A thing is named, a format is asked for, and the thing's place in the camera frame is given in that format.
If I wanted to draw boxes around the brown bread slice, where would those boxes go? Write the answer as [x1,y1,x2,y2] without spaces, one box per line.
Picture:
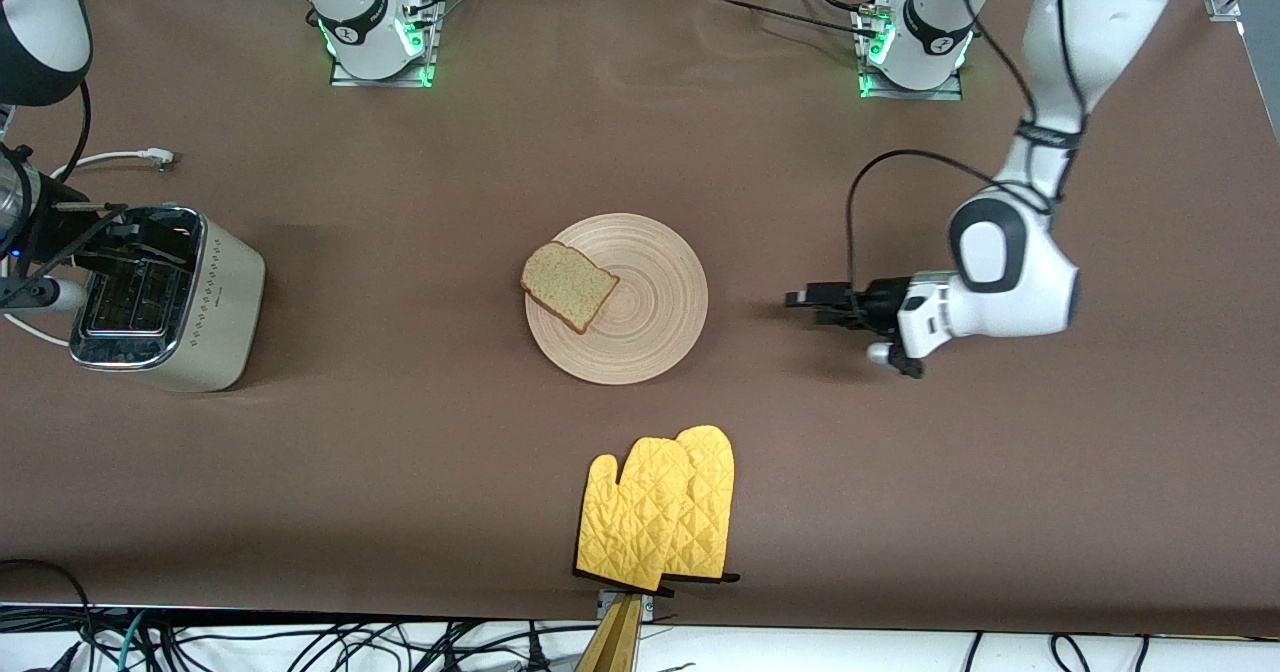
[520,241,621,336]

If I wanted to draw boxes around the teal floor cable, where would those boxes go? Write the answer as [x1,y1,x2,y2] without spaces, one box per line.
[115,610,149,672]

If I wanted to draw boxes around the yellow quilted oven mitt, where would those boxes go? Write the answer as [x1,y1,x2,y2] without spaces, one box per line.
[573,437,696,593]
[660,424,741,585]

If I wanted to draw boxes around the tangled black floor cables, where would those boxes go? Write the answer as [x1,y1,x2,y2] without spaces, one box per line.
[0,559,601,672]

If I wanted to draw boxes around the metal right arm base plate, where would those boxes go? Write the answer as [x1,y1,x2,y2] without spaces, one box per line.
[330,0,443,89]

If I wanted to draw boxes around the round wooden plate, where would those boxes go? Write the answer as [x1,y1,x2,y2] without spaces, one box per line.
[525,212,709,386]

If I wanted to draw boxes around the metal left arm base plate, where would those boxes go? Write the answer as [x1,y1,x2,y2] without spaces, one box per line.
[858,7,966,101]

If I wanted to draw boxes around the white toaster power cable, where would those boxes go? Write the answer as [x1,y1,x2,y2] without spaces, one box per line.
[0,147,176,348]

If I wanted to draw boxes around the brown table cover sheet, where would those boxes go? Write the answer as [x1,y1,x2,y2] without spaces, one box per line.
[0,0,1280,639]

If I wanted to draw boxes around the wooden post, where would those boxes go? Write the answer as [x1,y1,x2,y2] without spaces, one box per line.
[573,595,643,672]

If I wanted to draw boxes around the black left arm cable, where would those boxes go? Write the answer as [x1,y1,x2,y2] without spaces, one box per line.
[847,0,1091,298]

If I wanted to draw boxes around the small metal clamp bracket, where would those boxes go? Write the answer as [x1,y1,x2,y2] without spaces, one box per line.
[596,590,656,625]

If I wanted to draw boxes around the white chrome two-slot toaster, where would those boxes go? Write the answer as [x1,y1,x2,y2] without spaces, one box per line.
[68,202,267,394]

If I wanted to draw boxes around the black left base cable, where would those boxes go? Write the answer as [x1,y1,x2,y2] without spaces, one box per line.
[690,0,891,38]

